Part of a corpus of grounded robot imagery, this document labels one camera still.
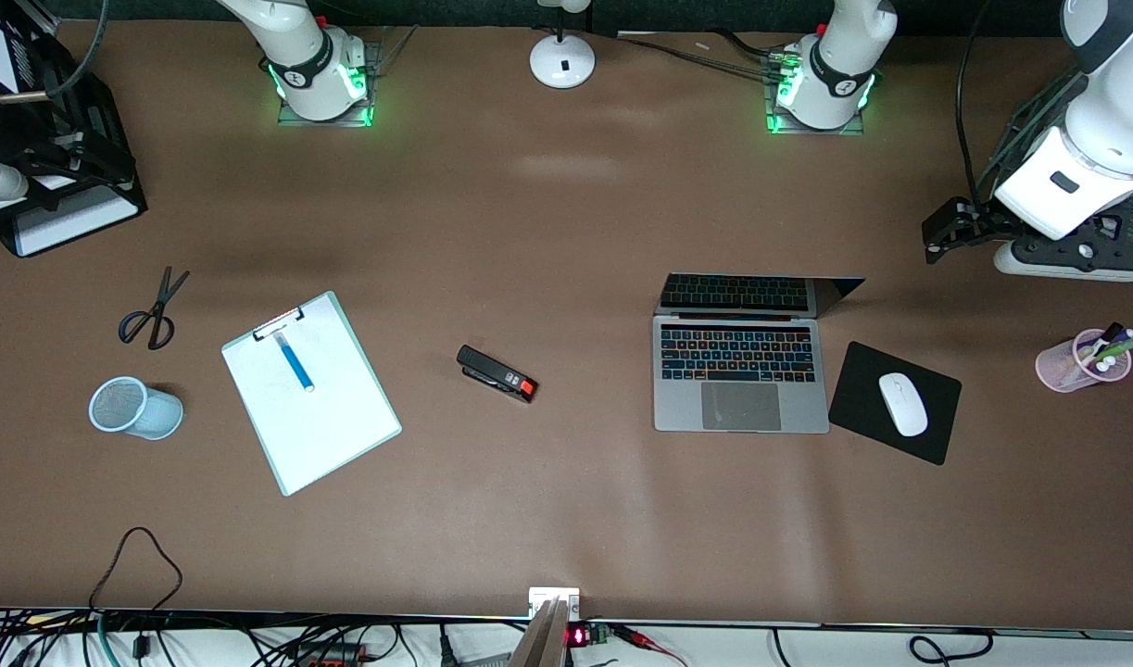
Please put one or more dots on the blue marker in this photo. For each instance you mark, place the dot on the blue marker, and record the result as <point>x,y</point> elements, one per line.
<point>295,364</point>

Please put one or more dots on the black perforated mount plate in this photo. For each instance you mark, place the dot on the black perforated mount plate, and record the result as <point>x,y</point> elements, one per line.
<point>1085,248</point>

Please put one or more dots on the black stapler with red end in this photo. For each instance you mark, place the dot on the black stapler with red end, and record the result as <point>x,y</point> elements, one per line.
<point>492,371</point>

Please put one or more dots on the red digit display module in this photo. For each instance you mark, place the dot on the red digit display module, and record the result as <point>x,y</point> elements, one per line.
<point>577,636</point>

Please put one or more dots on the white capped pen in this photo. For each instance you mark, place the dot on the white capped pen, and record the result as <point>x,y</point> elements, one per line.
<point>1101,368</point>

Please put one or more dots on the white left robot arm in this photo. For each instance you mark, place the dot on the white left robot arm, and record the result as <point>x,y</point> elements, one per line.
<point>839,74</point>

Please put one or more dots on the wooden bar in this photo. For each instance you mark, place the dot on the wooden bar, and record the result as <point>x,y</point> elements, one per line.
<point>543,644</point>

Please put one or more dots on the black marker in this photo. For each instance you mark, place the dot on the black marker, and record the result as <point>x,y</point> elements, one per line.
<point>1111,332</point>

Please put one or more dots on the small white box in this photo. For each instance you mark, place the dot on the small white box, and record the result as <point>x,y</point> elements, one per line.
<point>540,595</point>

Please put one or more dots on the silver laptop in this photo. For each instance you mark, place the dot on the silver laptop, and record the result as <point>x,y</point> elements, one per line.
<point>742,408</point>

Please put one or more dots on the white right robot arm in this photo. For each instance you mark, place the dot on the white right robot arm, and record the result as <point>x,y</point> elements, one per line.
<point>316,65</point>

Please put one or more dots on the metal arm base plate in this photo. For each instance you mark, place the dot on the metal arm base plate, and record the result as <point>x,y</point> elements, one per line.
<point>807,132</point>
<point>362,119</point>

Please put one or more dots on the white computer mouse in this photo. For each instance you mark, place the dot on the white computer mouse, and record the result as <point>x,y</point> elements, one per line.
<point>902,403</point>

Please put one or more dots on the green marker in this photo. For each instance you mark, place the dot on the green marker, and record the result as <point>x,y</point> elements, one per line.
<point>1126,346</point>

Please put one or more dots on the pink pen cup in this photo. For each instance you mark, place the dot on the pink pen cup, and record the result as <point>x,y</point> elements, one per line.
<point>1057,366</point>

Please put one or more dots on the white paper sheet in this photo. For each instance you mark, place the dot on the white paper sheet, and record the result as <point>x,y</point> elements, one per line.
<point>330,426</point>

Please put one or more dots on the black mouse pad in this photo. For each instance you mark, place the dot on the black mouse pad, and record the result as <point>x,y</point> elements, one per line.
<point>862,398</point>

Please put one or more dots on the black document tray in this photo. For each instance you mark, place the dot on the black document tray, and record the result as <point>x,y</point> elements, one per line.
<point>121,130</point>

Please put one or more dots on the green clipboard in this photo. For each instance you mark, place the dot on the green clipboard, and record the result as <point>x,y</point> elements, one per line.
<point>366,368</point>

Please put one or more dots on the white round lamp base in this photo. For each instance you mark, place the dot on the white round lamp base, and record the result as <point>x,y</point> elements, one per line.
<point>562,60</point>

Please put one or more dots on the blue mesh pen cup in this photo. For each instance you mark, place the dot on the blue mesh pen cup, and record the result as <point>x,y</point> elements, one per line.
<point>154,412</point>

